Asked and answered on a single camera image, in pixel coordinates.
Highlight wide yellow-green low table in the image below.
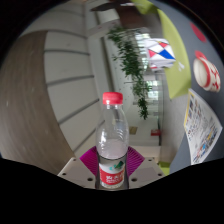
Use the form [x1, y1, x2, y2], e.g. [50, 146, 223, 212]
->
[156, 9, 193, 100]

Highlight framed wall picture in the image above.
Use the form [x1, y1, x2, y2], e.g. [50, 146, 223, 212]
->
[129, 125, 139, 136]

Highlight row of potted plants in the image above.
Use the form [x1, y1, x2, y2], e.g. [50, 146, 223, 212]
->
[106, 25, 151, 120]

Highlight white box, red blue triangles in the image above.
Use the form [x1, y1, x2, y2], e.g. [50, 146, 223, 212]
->
[143, 38, 177, 70]

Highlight printed magazine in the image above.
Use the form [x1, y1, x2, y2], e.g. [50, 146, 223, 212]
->
[183, 88, 223, 166]

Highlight red and white mug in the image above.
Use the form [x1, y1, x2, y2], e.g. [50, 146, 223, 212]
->
[192, 50, 222, 93]

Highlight yellow-green stool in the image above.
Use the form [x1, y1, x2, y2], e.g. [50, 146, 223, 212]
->
[158, 161, 171, 176]

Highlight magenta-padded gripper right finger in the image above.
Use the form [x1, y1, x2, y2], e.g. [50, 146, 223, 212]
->
[126, 145, 167, 190]

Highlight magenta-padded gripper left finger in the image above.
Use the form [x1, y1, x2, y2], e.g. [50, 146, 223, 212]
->
[57, 145, 101, 190]

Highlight clear water bottle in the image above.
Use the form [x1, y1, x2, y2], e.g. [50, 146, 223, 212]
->
[95, 91, 130, 191]

